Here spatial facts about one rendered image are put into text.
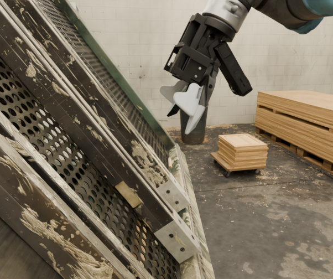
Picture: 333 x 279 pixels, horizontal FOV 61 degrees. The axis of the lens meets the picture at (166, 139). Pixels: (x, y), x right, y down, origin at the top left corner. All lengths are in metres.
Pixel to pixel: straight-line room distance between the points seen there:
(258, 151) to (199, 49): 3.09
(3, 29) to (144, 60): 4.79
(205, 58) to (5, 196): 0.38
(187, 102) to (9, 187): 0.30
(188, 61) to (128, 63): 4.92
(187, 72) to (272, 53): 5.87
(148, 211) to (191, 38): 0.45
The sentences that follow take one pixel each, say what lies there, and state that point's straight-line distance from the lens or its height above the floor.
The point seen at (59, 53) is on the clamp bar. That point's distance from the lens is 0.98.
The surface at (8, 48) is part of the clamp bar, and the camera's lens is 0.75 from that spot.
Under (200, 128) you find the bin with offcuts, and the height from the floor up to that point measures 0.27.
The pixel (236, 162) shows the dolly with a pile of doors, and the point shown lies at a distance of 3.51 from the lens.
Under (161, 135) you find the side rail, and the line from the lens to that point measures 1.73.
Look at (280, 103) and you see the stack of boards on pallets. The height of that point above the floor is 0.69.
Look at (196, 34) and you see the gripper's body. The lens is 0.54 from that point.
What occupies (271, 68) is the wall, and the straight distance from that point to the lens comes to 6.38.
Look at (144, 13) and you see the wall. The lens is 5.50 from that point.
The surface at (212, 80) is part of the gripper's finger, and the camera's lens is 0.51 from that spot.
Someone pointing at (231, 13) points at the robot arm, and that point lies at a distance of 0.55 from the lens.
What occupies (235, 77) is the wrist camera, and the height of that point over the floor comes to 1.41.
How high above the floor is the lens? 1.46
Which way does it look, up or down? 17 degrees down
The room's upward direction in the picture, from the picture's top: straight up
